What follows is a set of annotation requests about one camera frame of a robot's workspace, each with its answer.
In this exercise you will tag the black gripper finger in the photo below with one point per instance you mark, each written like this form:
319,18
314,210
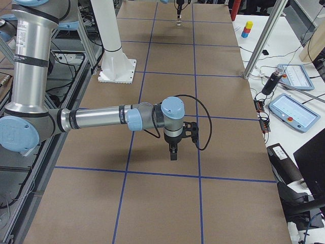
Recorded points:
179,4
173,149

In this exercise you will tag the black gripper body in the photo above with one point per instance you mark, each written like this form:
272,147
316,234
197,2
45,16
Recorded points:
172,140

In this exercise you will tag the red cylinder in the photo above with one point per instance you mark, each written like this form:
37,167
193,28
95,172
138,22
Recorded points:
235,9

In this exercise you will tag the blue block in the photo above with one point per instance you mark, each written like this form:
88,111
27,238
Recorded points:
244,34

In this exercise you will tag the yellow block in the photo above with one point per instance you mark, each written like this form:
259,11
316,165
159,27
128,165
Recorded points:
249,25

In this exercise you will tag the red block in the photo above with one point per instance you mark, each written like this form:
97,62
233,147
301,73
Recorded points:
246,30

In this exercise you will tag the orange circuit board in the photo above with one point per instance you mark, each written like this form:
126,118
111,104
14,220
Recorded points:
259,105

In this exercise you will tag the black box with label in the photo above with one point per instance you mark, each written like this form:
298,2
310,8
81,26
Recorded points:
283,166

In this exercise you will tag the near teach pendant tablet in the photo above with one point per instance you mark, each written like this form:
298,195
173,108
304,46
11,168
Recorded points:
293,113

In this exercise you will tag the teach pendant tablet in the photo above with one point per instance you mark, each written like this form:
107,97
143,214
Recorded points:
293,113
296,76

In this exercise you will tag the black water bottle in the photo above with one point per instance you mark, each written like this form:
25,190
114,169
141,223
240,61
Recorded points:
271,83

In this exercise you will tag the far teach pendant tablet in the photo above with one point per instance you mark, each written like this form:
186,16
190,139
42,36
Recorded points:
296,76

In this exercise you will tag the black monitor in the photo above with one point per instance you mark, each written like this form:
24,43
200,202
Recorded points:
310,161

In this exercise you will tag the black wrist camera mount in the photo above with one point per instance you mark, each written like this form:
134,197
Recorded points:
190,130

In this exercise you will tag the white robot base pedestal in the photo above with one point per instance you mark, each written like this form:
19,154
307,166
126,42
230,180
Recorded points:
115,67

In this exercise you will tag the aluminium frame post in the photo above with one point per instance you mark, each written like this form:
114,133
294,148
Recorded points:
270,24

